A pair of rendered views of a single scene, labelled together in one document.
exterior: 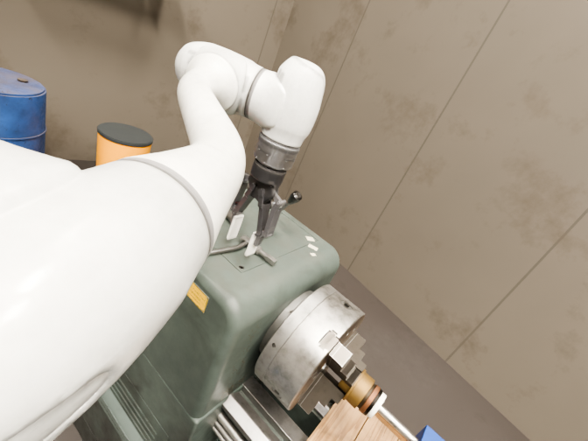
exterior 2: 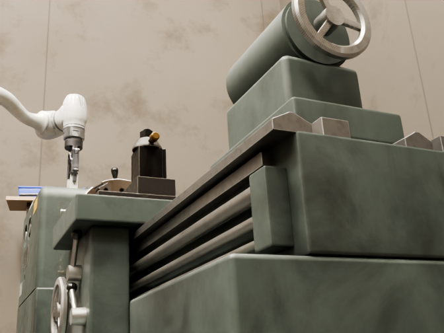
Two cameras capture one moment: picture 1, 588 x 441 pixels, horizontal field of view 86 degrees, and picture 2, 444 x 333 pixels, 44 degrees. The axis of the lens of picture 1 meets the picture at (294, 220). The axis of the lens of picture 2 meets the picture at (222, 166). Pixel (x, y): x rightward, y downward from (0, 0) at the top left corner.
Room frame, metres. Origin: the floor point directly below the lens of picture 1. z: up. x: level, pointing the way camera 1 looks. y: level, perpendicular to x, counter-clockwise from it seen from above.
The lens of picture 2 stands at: (-0.68, -1.70, 0.56)
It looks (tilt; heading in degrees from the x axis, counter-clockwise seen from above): 20 degrees up; 37
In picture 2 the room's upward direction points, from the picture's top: 4 degrees counter-clockwise
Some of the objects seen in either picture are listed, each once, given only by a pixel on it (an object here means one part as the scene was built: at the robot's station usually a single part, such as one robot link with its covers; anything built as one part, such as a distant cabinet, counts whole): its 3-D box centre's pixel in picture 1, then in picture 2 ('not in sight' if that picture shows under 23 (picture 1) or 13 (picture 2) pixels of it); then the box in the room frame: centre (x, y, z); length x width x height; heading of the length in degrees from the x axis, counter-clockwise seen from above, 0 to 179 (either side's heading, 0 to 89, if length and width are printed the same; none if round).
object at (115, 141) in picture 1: (121, 168); not in sight; (2.37, 1.55, 0.33); 0.41 x 0.41 x 0.65
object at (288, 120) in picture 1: (289, 99); (73, 112); (0.66, 0.11, 1.64); 0.13 x 0.11 x 0.16; 90
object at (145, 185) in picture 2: not in sight; (145, 198); (0.31, -0.68, 1.00); 0.20 x 0.10 x 0.05; 63
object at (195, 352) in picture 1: (214, 265); (88, 251); (0.81, 0.17, 1.06); 0.59 x 0.48 x 0.39; 63
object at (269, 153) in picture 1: (276, 151); (74, 135); (0.66, 0.10, 1.53); 0.09 x 0.09 x 0.06
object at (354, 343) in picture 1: (352, 349); not in sight; (0.70, -0.30, 1.09); 0.12 x 0.11 x 0.05; 153
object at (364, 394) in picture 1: (359, 388); not in sight; (0.58, -0.33, 1.08); 0.09 x 0.09 x 0.09; 63
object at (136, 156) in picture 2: not in sight; (148, 169); (0.31, -0.71, 1.07); 0.07 x 0.07 x 0.10; 63
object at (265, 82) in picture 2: not in sight; (291, 96); (0.11, -1.27, 1.01); 0.30 x 0.20 x 0.29; 63
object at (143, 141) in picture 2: not in sight; (147, 145); (0.30, -0.71, 1.14); 0.08 x 0.08 x 0.03
